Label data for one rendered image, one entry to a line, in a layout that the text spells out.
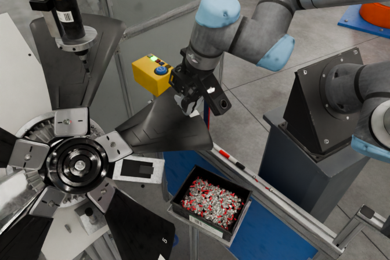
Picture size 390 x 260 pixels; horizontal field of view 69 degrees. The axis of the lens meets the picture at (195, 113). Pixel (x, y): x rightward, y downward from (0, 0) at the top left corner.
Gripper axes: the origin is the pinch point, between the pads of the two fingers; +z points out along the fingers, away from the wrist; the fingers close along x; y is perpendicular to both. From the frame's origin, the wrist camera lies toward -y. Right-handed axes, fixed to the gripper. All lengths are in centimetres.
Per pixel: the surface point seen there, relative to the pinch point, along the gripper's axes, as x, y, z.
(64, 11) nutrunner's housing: 23.3, 14.5, -32.9
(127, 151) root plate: 20.6, 0.7, -0.7
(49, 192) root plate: 38.9, 2.8, -1.0
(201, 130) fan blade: 0.2, -5.5, 1.5
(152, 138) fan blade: 13.6, -0.1, -0.6
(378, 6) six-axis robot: -344, 11, 95
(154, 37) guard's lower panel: -46, 65, 47
